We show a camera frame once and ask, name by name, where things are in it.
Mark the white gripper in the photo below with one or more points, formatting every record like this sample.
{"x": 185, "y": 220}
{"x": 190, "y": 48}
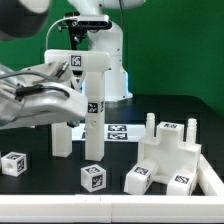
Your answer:
{"x": 39, "y": 95}

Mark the white chair seat part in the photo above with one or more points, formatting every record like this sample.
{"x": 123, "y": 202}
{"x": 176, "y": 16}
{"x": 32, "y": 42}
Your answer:
{"x": 170, "y": 146}

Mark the white flat chair back panel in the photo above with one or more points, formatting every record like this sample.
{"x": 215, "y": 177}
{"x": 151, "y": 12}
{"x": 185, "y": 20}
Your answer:
{"x": 113, "y": 132}

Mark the white cube nut with tag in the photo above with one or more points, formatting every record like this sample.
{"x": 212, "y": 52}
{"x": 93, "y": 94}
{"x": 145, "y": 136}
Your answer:
{"x": 93, "y": 178}

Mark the white cube nut far left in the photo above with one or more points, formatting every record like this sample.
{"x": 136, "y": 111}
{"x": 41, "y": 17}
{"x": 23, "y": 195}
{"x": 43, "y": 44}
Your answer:
{"x": 14, "y": 163}

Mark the white L-shaped border fence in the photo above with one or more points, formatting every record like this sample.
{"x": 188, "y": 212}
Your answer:
{"x": 207, "y": 208}

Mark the black camera on stand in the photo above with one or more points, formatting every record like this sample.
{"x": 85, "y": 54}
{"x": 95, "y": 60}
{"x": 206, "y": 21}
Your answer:
{"x": 77, "y": 23}

